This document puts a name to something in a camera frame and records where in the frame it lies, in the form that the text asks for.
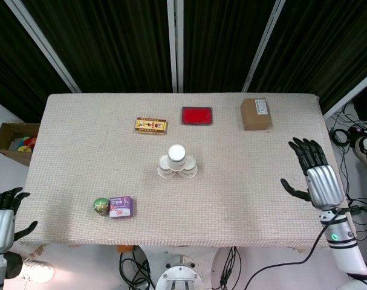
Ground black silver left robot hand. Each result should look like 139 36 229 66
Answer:
0 187 39 254

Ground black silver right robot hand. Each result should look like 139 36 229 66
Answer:
280 137 344 211

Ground white paper cup blue stripe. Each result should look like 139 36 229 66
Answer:
167 144 187 170
178 156 199 179
157 154 175 179

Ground round white robot base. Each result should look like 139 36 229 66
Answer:
155 253 204 290

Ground black and white sneaker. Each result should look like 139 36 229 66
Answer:
348 125 367 175

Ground open cardboard bin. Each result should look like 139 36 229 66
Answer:
0 122 41 167

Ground colourful toy pieces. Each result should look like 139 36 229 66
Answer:
9 136 37 152

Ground beige woven tablecloth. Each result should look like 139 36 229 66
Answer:
18 92 358 250

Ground brown cardboard box white label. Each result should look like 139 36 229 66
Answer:
240 97 273 132

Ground green gold patterned ball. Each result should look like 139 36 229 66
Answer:
93 196 111 216

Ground purple tissue pack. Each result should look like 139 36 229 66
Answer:
109 196 135 219

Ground red ink pad black case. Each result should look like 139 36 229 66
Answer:
181 106 215 126

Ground yellow printed flat box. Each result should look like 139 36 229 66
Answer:
134 117 168 136

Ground dark green curtain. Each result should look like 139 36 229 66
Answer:
0 0 367 121

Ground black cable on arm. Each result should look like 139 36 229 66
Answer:
240 208 346 290

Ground black floor cable bundle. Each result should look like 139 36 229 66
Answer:
219 246 242 290
330 101 367 152
119 246 156 290

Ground grey aluminium frame post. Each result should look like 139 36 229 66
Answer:
320 69 367 118
4 0 81 94
242 0 285 93
166 0 184 93

